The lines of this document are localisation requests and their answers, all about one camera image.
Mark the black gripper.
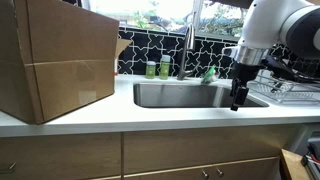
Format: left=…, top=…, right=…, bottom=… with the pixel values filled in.
left=230, top=62, right=261, bottom=111

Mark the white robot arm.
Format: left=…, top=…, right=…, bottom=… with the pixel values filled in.
left=222, top=0, right=320, bottom=111

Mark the metal dish rack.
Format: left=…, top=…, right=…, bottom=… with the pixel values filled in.
left=247, top=70, right=320, bottom=106

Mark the steel kitchen faucet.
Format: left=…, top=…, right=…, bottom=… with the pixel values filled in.
left=177, top=23, right=195, bottom=81

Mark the green white sponge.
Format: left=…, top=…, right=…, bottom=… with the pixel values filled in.
left=201, top=65, right=216, bottom=84

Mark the wooden cabinet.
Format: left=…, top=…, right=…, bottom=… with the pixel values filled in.
left=0, top=125, right=299, bottom=180

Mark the tall green soap bottle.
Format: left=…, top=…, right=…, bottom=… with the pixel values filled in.
left=159, top=55, right=170, bottom=80

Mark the short green soap bottle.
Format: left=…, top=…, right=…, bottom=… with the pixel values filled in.
left=146, top=61, right=156, bottom=79

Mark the stainless steel sink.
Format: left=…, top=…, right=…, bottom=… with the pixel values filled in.
left=132, top=82, right=270, bottom=109

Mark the brown cardboard box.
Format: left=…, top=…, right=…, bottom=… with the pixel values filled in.
left=0, top=0, right=119, bottom=124

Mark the black handled utensil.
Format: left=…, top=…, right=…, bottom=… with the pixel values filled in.
left=271, top=81, right=287, bottom=93

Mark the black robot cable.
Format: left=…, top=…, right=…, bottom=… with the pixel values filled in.
left=261, top=56, right=320, bottom=84

